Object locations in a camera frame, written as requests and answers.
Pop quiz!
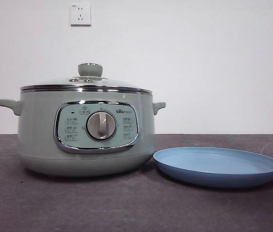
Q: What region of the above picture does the glass lid with green knob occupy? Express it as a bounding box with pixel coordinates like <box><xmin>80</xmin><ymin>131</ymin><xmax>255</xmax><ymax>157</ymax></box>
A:
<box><xmin>20</xmin><ymin>62</ymin><xmax>153</xmax><ymax>94</ymax></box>

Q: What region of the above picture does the blue round plate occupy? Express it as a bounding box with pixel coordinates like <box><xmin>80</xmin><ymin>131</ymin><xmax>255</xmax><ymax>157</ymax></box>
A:
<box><xmin>152</xmin><ymin>145</ymin><xmax>273</xmax><ymax>189</ymax></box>

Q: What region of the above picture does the pale green electric steamer pot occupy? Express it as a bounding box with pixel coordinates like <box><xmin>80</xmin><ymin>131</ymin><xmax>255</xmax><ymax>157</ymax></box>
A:
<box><xmin>0</xmin><ymin>88</ymin><xmax>167</xmax><ymax>179</ymax></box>

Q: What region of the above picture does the white wall socket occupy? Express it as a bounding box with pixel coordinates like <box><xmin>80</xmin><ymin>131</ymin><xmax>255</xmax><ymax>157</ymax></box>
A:
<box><xmin>70</xmin><ymin>4</ymin><xmax>92</xmax><ymax>27</ymax></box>

